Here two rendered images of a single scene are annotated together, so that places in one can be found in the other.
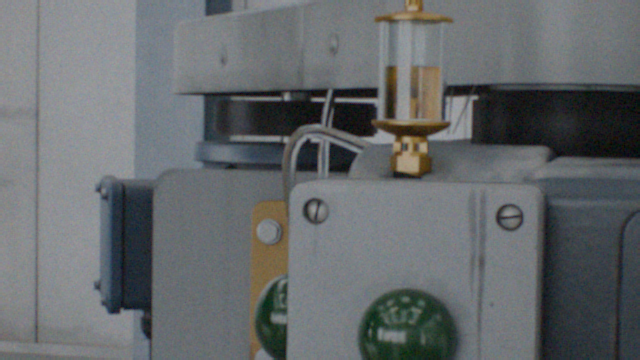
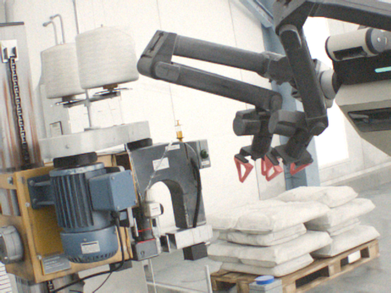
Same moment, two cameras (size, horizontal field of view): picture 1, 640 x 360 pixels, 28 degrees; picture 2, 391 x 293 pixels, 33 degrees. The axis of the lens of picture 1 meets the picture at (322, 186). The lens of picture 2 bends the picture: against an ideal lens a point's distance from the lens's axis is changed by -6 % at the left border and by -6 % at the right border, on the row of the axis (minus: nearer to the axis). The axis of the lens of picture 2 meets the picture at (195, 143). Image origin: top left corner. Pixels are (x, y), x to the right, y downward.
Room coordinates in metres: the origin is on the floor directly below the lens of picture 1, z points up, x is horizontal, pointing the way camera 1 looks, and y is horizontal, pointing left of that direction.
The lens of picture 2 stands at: (2.05, 1.39, 1.43)
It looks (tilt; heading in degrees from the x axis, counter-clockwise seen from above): 3 degrees down; 221
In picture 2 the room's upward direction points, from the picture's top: 9 degrees counter-clockwise
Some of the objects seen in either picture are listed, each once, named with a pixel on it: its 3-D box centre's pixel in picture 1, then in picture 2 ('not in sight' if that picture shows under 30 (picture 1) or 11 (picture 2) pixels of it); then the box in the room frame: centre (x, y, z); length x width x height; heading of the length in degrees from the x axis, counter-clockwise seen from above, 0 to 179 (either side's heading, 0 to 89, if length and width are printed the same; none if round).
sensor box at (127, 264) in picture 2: not in sight; (120, 265); (0.75, -0.09, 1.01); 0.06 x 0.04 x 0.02; 168
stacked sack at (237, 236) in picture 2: not in sight; (261, 232); (-2.00, -1.59, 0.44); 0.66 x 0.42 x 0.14; 72
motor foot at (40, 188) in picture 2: not in sight; (54, 190); (0.96, -0.07, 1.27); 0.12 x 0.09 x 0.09; 168
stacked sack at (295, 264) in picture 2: not in sight; (265, 261); (-1.98, -1.58, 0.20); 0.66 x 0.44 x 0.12; 78
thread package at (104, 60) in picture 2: not in sight; (106, 57); (0.79, 0.04, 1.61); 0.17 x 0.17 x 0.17
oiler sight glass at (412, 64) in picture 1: (412, 71); (179, 131); (0.46, -0.03, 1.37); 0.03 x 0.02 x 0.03; 78
